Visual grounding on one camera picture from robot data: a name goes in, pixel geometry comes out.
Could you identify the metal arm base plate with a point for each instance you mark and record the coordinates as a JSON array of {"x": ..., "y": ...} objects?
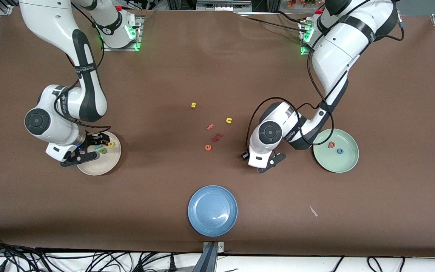
[
  {"x": 139, "y": 34},
  {"x": 303, "y": 36}
]

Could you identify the white tape scrap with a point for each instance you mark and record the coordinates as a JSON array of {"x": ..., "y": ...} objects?
[{"x": 313, "y": 210}]

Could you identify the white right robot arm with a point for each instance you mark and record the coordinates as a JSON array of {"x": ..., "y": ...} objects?
[{"x": 51, "y": 19}]

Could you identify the orange decoration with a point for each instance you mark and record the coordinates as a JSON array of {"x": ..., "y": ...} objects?
[{"x": 300, "y": 3}]

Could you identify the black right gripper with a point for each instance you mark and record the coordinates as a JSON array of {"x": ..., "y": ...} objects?
[{"x": 93, "y": 140}]

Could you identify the grey metal box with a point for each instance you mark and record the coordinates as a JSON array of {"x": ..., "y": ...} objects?
[{"x": 223, "y": 4}]

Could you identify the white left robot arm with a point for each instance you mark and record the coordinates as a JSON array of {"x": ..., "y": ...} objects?
[{"x": 338, "y": 45}]

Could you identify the light green plate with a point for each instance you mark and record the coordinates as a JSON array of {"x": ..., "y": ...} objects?
[{"x": 338, "y": 162}]

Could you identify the beige brown plate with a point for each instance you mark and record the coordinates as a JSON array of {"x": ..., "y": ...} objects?
[{"x": 104, "y": 164}]

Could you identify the blue plate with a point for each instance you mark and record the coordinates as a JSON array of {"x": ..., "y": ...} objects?
[{"x": 212, "y": 210}]

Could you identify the green foam letter p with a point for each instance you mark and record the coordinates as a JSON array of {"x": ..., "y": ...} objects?
[{"x": 103, "y": 151}]

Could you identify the dark red foam letter r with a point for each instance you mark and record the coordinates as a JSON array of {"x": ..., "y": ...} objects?
[{"x": 215, "y": 139}]

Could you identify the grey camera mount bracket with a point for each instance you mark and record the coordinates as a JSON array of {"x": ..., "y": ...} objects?
[{"x": 210, "y": 257}]

